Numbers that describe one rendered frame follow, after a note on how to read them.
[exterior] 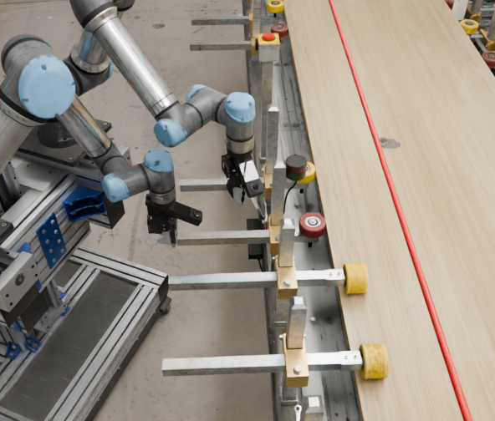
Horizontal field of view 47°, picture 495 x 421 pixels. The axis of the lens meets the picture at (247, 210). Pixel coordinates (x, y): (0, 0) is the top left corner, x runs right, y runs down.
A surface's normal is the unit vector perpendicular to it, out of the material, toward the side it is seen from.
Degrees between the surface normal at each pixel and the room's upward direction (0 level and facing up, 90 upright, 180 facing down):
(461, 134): 0
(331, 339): 0
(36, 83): 85
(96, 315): 0
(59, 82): 85
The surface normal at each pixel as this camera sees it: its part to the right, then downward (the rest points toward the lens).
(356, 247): 0.00, -0.71
